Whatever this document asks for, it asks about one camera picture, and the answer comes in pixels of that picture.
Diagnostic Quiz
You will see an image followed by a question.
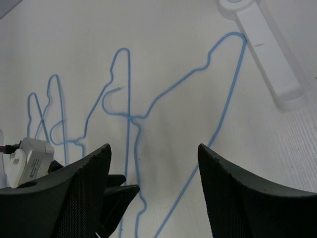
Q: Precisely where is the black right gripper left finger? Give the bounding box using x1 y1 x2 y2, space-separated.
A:
0 144 111 238

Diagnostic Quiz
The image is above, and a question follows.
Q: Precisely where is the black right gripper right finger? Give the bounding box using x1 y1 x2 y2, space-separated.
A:
198 144 317 238

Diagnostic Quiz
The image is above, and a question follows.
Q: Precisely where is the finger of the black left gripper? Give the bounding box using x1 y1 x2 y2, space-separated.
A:
98 185 140 238
106 175 126 187

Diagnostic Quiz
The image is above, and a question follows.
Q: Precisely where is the grey clothes rack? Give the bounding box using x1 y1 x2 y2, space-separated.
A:
216 0 307 111

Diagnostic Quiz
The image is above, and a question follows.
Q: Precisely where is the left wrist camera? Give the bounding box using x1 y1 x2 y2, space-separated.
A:
0 137 54 188

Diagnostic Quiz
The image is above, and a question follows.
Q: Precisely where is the blue wire hanger right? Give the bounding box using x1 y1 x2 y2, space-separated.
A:
103 31 247 238

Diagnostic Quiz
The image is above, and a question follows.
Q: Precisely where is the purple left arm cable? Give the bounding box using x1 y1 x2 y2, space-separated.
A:
0 141 22 154

